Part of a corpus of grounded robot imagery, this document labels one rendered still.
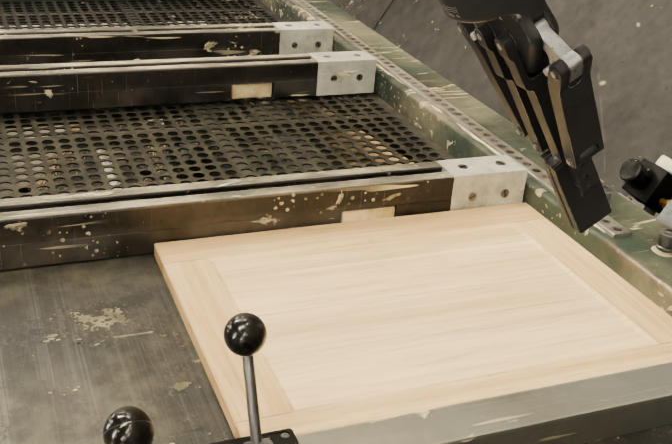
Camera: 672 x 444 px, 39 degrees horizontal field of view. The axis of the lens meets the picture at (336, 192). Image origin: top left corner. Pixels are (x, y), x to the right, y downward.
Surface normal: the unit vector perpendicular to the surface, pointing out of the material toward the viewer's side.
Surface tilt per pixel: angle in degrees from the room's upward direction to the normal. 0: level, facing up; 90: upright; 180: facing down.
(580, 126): 102
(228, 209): 90
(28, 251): 90
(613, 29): 0
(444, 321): 58
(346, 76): 90
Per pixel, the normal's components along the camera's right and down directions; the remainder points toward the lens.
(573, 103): 0.47, 0.55
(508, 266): 0.07, -0.91
